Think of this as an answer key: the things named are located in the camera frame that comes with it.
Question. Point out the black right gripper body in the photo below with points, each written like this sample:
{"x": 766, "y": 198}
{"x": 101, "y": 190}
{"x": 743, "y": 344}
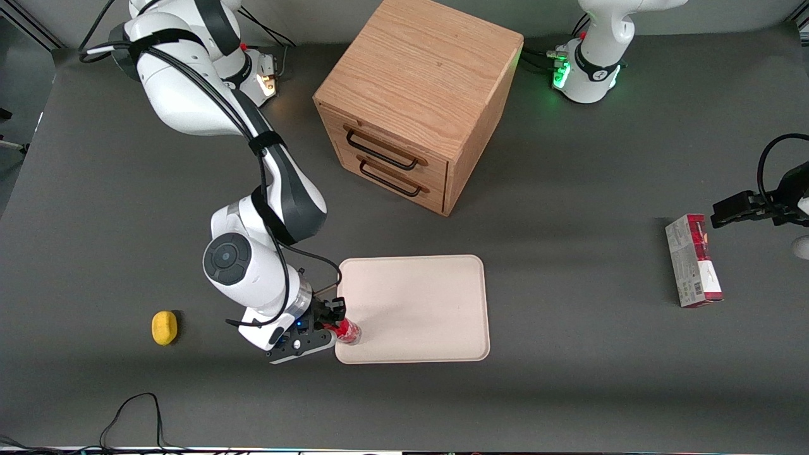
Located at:
{"x": 322, "y": 311}

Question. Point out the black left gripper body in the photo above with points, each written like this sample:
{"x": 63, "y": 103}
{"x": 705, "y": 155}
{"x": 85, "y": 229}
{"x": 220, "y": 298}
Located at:
{"x": 785, "y": 209}

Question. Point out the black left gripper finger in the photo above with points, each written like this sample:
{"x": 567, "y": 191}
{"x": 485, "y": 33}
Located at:
{"x": 733, "y": 203}
{"x": 733, "y": 220}

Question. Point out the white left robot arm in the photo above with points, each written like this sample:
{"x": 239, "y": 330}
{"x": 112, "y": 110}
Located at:
{"x": 600, "y": 63}

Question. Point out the red coke bottle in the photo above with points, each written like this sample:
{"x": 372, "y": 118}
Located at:
{"x": 349, "y": 332}

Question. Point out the wooden drawer cabinet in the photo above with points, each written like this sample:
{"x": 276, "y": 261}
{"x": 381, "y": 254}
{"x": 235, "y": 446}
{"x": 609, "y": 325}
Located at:
{"x": 417, "y": 76}

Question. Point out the grey and red carton box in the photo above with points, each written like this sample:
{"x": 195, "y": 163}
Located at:
{"x": 692, "y": 260}

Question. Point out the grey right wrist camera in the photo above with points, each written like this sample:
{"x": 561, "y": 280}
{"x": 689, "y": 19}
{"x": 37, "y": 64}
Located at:
{"x": 300, "y": 347}

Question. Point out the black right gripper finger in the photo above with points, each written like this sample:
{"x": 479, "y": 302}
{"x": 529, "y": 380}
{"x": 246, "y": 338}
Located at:
{"x": 330, "y": 322}
{"x": 336, "y": 305}

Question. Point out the beige plastic tray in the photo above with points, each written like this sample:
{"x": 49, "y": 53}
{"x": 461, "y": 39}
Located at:
{"x": 417, "y": 309}

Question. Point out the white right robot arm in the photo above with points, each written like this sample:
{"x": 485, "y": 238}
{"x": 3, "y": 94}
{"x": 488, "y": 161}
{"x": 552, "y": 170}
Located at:
{"x": 189, "y": 95}

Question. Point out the black aluminium frame bar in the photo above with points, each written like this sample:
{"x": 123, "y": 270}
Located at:
{"x": 31, "y": 26}

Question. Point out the yellow lemon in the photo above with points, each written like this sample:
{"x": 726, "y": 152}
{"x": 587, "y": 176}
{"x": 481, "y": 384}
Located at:
{"x": 164, "y": 328}

